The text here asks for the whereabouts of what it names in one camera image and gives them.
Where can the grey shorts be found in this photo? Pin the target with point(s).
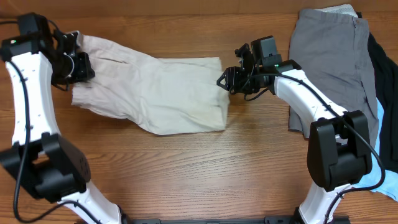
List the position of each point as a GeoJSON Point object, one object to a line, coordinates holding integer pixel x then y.
{"type": "Point", "coordinates": [332, 50]}

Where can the white speckled garment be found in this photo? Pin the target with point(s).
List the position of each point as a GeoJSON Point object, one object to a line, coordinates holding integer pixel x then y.
{"type": "Point", "coordinates": [341, 9]}

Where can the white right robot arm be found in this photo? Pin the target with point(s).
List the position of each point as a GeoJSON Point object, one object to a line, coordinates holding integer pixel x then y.
{"type": "Point", "coordinates": [337, 156]}

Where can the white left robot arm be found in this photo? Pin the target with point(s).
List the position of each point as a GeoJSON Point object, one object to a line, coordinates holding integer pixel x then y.
{"type": "Point", "coordinates": [41, 160]}

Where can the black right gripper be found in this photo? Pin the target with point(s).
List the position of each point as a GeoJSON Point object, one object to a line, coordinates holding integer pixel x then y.
{"type": "Point", "coordinates": [231, 75]}

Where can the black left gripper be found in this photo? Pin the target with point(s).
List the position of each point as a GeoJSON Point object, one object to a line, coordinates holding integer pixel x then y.
{"type": "Point", "coordinates": [84, 73]}

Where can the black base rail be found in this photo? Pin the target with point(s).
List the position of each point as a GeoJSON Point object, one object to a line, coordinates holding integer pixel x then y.
{"type": "Point", "coordinates": [217, 221]}

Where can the beige khaki shorts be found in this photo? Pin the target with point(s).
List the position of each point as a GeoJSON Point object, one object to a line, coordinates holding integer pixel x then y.
{"type": "Point", "coordinates": [163, 96]}

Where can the black garment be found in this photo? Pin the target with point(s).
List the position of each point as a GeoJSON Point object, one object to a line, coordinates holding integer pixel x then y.
{"type": "Point", "coordinates": [385, 71]}

